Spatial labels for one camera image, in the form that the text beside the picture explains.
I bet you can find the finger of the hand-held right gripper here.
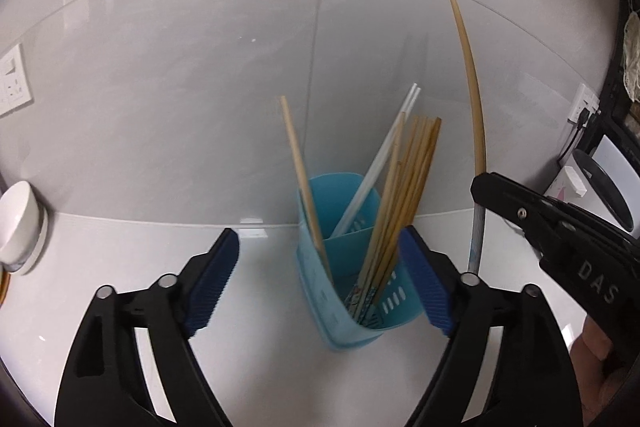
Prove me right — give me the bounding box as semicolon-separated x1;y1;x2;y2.
471;172;566;253
547;199;640;258

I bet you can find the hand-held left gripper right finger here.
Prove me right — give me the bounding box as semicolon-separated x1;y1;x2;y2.
398;225;587;427

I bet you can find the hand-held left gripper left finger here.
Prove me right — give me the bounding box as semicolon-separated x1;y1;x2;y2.
53;227;241;427

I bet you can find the bamboo chopstick pale printed end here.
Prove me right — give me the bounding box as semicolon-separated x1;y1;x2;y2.
376;117;436;300

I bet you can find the blue plastic utensil holder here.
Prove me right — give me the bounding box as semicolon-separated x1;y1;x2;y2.
297;173;426;350

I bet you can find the bamboo chopstick white end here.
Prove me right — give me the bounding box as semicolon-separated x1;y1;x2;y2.
445;0;488;277

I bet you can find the person's right hand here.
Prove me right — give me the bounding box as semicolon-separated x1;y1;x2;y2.
571;319;640;427

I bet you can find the white flowered rice cooker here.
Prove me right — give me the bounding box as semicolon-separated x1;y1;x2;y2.
544;149;636;233

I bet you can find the black power plug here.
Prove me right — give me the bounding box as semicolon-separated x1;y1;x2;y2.
557;107;595;162

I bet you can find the bundle of chopsticks in holder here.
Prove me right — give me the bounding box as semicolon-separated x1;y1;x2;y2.
330;82;422;239

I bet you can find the white mesh bag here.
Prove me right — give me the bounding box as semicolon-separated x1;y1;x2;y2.
622;12;640;100

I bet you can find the white bowl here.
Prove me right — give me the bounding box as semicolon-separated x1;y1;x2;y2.
0;181;42;264

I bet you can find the white wall socket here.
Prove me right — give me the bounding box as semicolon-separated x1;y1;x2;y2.
568;83;601;124
0;43;35;118

